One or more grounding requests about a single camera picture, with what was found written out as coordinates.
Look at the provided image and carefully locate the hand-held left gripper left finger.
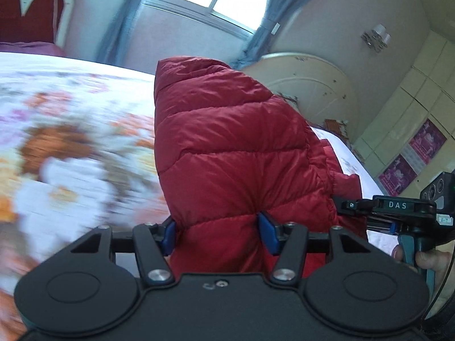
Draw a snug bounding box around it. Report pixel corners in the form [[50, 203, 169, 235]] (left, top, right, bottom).
[[70, 216, 177, 285]]

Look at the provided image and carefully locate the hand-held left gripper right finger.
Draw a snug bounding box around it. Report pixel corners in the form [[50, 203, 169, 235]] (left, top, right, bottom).
[[257, 211, 371, 287]]

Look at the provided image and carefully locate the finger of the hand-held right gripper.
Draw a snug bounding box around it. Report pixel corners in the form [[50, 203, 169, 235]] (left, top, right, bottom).
[[332, 195, 375, 218]]

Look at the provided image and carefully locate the red puffer jacket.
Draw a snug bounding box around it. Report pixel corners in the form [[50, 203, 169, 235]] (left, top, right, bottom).
[[153, 56, 369, 278]]

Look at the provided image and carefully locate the person's right hand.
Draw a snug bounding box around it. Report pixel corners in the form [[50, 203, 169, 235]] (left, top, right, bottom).
[[391, 244, 453, 285]]

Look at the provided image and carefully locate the pink wardrobe poster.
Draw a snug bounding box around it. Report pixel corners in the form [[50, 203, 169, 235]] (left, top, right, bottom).
[[378, 154, 418, 197], [408, 118, 448, 166]]

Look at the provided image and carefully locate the orange floral pillow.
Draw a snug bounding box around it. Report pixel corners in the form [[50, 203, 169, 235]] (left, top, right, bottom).
[[323, 118, 349, 139]]

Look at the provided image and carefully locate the cream wardrobe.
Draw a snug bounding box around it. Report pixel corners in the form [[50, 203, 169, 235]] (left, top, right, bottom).
[[350, 30, 455, 200]]

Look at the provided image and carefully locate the white floral bed sheet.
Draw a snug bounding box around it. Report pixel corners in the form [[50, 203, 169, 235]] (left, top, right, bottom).
[[0, 51, 399, 341]]

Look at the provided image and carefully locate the cream round headboard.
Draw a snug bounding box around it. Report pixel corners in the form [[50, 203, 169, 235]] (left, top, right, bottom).
[[241, 52, 360, 150]]

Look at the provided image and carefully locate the wall lamp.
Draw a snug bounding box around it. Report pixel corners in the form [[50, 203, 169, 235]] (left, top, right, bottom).
[[360, 23, 392, 53]]

